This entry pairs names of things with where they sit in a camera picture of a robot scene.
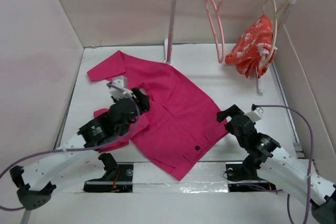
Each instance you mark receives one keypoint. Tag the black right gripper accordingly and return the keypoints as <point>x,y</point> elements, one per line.
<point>230,112</point>

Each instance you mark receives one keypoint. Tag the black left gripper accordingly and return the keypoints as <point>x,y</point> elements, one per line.
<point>144,99</point>

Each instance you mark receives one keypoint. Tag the pink trousers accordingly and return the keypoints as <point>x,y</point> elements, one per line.
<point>180,127</point>

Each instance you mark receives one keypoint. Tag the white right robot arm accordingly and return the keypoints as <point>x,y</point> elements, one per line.
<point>268,160</point>

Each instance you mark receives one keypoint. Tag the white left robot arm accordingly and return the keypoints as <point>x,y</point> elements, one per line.
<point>40,180</point>

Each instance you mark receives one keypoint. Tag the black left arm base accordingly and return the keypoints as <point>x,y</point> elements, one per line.
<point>117,178</point>

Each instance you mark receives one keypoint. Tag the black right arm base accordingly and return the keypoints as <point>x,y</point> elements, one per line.
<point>242,176</point>

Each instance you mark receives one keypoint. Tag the beige wooden hanger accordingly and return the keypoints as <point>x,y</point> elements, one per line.
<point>275,11</point>

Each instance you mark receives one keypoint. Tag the pink plastic hanger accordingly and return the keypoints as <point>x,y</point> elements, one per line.
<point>213,13</point>

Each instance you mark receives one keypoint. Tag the orange floral garment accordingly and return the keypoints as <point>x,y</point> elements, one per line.
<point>253,53</point>

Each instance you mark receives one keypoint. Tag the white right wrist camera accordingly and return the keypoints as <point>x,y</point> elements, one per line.
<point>256,113</point>

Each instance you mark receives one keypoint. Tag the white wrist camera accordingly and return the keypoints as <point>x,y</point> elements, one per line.
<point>256,113</point>
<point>118,86</point>

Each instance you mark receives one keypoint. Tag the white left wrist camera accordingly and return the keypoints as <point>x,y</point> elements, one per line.
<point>118,86</point>

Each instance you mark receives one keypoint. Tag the metal rail left edge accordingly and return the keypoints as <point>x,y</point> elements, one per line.
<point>25,217</point>

